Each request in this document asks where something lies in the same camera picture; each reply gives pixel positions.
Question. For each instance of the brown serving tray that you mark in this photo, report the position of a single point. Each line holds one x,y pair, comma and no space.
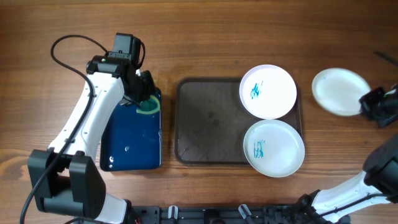
210,122

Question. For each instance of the white plate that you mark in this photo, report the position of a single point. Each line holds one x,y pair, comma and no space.
274,148
268,92
338,90

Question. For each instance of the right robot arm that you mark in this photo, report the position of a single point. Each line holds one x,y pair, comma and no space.
375,184

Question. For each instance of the black water tray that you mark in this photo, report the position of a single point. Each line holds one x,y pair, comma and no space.
132,141

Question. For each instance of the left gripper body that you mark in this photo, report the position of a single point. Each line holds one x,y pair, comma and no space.
143,88

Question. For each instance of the green yellow sponge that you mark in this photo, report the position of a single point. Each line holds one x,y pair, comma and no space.
150,106

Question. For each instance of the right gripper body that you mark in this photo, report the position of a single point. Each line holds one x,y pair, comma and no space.
370,102

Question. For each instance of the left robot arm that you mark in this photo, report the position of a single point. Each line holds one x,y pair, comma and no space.
66,177

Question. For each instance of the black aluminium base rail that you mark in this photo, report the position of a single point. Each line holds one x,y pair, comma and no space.
271,214

